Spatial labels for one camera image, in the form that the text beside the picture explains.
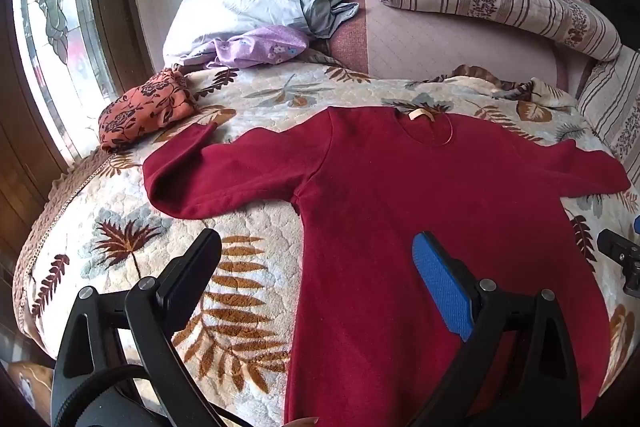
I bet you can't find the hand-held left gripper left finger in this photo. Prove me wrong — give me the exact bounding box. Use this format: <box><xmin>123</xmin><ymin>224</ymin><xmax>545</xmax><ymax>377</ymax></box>
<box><xmin>50</xmin><ymin>228</ymin><xmax>223</xmax><ymax>427</ymax></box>

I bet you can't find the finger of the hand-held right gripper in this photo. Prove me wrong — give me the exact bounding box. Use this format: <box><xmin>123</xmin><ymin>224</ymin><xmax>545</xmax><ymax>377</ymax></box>
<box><xmin>597</xmin><ymin>214</ymin><xmax>640</xmax><ymax>265</ymax></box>

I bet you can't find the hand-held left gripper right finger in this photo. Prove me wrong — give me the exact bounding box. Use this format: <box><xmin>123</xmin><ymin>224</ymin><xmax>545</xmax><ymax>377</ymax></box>
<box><xmin>411</xmin><ymin>231</ymin><xmax>584</xmax><ymax>427</ymax></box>

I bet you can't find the dark red sweater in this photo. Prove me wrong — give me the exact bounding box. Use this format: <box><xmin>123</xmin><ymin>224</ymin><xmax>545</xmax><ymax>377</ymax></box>
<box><xmin>142</xmin><ymin>105</ymin><xmax>632</xmax><ymax>427</ymax></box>

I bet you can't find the leaf print fleece blanket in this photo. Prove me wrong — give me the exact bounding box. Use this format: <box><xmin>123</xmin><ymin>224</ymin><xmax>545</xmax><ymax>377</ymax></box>
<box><xmin>12</xmin><ymin>57</ymin><xmax>640</xmax><ymax>427</ymax></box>

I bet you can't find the orange floral cloth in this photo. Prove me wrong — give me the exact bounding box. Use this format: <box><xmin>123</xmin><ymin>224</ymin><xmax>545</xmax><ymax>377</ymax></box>
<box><xmin>98</xmin><ymin>68</ymin><xmax>198</xmax><ymax>152</ymax></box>

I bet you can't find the purple printed cloth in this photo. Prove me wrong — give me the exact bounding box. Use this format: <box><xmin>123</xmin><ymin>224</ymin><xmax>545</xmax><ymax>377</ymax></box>
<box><xmin>177</xmin><ymin>25</ymin><xmax>312</xmax><ymax>70</ymax></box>

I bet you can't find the white pillow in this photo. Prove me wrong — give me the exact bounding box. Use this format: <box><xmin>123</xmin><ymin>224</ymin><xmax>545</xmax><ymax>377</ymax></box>
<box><xmin>162</xmin><ymin>0</ymin><xmax>321</xmax><ymax>65</ymax></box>

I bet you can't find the stained glass window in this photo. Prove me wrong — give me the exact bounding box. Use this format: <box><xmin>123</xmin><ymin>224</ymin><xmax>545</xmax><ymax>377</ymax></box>
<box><xmin>12</xmin><ymin>0</ymin><xmax>126</xmax><ymax>162</ymax></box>

